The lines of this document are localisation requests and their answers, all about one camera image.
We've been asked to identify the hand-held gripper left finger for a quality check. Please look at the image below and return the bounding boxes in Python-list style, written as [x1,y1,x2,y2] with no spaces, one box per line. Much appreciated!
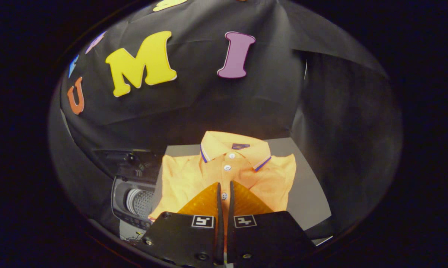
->
[136,182,224,267]

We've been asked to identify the beige cabinet with grey top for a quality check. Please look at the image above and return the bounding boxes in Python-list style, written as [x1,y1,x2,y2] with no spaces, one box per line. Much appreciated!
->
[149,138,332,232]

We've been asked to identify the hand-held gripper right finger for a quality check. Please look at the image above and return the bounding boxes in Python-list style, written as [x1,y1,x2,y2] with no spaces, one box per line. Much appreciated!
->
[227,181,315,265]

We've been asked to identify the grey washing machine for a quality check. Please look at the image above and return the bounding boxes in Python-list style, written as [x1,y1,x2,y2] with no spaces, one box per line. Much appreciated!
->
[111,175,161,229]

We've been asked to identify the orange polo shirt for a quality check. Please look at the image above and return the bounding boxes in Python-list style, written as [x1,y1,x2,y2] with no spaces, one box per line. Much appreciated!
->
[148,131,297,224]

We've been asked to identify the black backdrop cloth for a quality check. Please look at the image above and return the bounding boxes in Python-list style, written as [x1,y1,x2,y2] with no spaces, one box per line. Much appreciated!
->
[49,0,403,239]

